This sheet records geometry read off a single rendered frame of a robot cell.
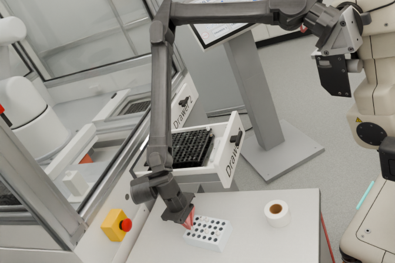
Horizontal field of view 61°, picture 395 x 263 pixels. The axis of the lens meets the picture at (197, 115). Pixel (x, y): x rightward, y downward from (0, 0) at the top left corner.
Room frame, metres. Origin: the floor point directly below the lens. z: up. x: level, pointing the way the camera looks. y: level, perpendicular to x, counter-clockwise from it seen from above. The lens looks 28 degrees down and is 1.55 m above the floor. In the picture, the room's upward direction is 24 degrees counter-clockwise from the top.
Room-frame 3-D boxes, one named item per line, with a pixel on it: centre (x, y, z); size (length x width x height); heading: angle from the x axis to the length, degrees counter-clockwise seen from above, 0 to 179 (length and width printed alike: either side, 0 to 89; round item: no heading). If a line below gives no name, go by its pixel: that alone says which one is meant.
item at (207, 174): (1.05, 0.12, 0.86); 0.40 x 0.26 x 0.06; 60
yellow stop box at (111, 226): (0.81, 0.37, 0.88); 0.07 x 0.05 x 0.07; 150
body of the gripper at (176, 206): (0.75, 0.16, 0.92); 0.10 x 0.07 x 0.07; 140
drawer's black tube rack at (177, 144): (1.05, 0.11, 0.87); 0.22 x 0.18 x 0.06; 60
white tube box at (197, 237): (0.73, 0.12, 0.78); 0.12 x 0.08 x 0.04; 49
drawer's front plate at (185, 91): (1.38, 0.06, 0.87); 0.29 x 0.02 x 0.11; 150
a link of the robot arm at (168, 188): (0.75, 0.16, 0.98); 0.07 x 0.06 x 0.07; 80
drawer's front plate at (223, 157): (0.95, -0.06, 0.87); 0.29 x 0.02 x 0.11; 150
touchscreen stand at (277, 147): (1.91, -0.42, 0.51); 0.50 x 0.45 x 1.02; 8
